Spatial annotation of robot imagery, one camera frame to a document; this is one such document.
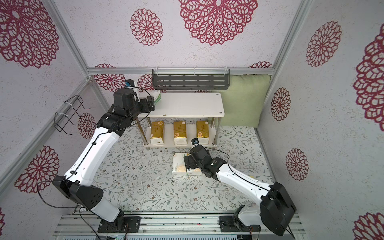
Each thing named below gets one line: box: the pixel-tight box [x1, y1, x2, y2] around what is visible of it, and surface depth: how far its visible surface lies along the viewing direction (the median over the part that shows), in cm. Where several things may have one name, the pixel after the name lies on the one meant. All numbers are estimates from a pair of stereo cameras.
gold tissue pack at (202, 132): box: [196, 120, 210, 145], surface depth 99 cm
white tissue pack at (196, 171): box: [187, 167, 202, 176], surface depth 89 cm
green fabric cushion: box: [210, 74, 272, 128], surface depth 97 cm
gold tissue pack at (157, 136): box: [150, 121, 165, 145], surface depth 97 cm
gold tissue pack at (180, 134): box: [173, 121, 187, 145], surface depth 97 cm
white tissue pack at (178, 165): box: [172, 153, 187, 174], surface depth 90 cm
